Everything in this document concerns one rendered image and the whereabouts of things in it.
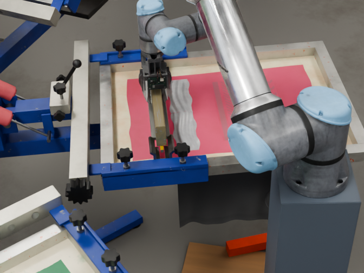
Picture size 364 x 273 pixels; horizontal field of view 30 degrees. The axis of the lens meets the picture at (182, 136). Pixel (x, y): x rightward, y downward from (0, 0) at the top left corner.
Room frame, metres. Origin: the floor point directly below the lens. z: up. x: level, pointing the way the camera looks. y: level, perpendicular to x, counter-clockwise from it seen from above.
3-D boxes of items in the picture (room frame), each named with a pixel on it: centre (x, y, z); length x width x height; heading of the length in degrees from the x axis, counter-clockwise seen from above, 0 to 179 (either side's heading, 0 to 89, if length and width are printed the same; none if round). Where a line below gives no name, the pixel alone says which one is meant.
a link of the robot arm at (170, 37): (1.57, 0.02, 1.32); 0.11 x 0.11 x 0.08; 24
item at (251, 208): (1.52, -0.21, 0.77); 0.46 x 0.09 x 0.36; 94
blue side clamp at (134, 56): (1.96, 0.12, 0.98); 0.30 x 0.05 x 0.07; 94
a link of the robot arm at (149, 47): (1.66, 0.07, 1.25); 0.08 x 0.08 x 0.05
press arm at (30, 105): (1.66, 0.42, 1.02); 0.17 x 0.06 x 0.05; 94
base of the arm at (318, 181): (1.13, -0.31, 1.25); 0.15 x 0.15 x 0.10
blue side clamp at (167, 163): (1.40, 0.08, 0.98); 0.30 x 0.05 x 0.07; 94
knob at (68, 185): (1.31, 0.28, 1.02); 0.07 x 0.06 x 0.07; 94
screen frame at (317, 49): (1.69, -0.14, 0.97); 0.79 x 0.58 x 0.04; 94
